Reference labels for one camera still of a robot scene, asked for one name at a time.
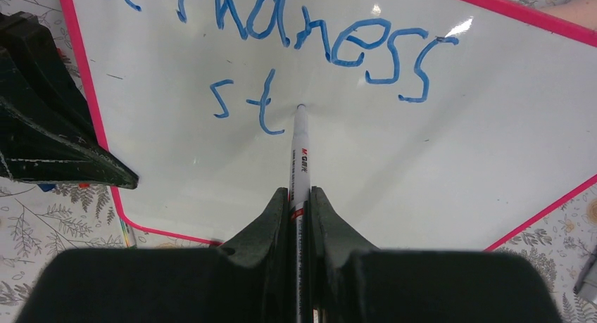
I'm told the green capped marker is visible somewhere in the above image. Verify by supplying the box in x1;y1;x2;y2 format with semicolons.
119;218;137;248

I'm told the silver toy microphone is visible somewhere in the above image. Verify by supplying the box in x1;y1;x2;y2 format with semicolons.
574;255;596;305

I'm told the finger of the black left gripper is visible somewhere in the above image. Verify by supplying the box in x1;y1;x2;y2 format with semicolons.
1;12;139;189

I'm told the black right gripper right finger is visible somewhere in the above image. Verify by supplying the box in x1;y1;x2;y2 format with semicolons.
310;187;561;322

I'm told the pink framed whiteboard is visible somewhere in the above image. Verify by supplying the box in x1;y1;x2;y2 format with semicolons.
60;0;596;250

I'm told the blue marker cap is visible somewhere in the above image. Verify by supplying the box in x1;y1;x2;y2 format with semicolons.
37;184;56;192

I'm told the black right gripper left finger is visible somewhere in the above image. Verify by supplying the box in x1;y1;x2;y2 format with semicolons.
17;188;288;322

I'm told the floral patterned mat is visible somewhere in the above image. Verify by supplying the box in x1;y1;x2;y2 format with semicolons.
1;0;596;322

